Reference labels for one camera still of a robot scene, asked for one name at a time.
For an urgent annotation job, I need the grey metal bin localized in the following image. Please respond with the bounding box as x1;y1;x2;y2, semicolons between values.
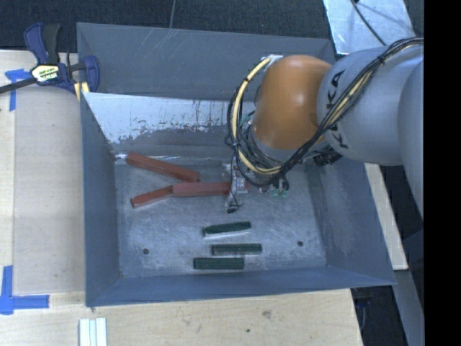
76;22;398;308

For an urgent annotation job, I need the dark green flat block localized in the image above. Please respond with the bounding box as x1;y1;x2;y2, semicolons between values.
202;221;252;237
192;257;246;271
210;243;264;257

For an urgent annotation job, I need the red-brown flat block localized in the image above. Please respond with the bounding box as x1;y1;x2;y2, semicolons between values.
171;181;233;198
130;185;176;210
125;151;201;184

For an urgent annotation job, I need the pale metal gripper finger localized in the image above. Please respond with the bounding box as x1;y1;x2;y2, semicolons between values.
225;177;249;215

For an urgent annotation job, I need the black cylinder on white bracket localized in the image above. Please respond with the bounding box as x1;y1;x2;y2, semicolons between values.
312;148;344;168

